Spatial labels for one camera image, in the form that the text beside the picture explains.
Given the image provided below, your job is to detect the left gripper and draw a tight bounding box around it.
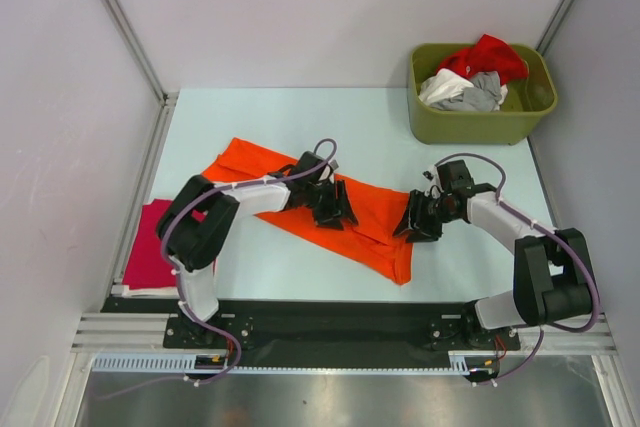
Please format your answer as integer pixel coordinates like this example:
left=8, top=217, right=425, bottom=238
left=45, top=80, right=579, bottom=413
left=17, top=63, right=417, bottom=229
left=303, top=180, right=358, bottom=231

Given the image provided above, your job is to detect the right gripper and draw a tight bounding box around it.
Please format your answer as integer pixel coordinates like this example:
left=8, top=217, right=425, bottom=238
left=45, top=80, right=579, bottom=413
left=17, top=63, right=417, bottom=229
left=392, top=189, right=459, bottom=243

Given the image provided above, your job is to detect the orange t-shirt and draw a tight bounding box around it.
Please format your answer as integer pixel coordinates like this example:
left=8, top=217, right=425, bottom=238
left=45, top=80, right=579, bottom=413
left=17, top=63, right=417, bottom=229
left=202, top=137, right=413, bottom=285

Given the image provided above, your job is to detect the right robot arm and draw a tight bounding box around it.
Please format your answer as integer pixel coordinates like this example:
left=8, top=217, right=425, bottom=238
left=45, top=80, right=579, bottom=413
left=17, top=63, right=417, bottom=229
left=393, top=153, right=601, bottom=348

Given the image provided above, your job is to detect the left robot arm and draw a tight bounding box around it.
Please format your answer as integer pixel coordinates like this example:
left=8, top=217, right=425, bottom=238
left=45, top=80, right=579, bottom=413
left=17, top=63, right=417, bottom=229
left=156, top=151, right=359, bottom=347

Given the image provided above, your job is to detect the white t-shirt in bin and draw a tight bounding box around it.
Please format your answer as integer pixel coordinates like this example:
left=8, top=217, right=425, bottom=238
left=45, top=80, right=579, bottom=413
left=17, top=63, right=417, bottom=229
left=418, top=69, right=474, bottom=105

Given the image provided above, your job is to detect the olive green plastic bin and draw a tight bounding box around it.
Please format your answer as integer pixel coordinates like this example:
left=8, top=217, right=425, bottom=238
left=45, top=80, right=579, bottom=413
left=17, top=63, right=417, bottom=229
left=407, top=39, right=558, bottom=145

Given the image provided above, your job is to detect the grey t-shirt in bin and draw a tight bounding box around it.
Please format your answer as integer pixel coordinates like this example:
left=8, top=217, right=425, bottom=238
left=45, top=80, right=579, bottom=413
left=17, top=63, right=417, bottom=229
left=428, top=72, right=508, bottom=113

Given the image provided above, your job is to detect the red t-shirt in bin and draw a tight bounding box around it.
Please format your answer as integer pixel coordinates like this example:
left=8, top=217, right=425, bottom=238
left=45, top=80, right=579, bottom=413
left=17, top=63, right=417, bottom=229
left=436, top=34, right=529, bottom=85

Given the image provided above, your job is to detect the folded magenta t-shirt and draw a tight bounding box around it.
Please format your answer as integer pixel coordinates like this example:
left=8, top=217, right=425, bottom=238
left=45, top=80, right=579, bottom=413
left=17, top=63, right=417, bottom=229
left=122, top=199, right=176, bottom=296

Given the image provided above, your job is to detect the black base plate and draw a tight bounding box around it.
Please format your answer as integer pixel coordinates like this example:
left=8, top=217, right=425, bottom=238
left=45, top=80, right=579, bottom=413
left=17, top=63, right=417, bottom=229
left=102, top=296, right=521, bottom=368

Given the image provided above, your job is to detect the left aluminium corner post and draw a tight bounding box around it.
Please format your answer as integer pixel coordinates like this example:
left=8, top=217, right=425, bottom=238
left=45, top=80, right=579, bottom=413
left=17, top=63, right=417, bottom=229
left=74, top=0, right=174, bottom=103

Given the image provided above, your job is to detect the white slotted cable duct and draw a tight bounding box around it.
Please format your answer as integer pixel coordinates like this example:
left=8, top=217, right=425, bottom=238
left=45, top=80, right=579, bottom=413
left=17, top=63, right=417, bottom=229
left=92, top=350, right=501, bottom=376

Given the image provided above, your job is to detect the aluminium frame rail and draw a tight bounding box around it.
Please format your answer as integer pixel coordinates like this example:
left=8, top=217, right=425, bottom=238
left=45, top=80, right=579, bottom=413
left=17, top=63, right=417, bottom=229
left=71, top=313, right=617, bottom=356

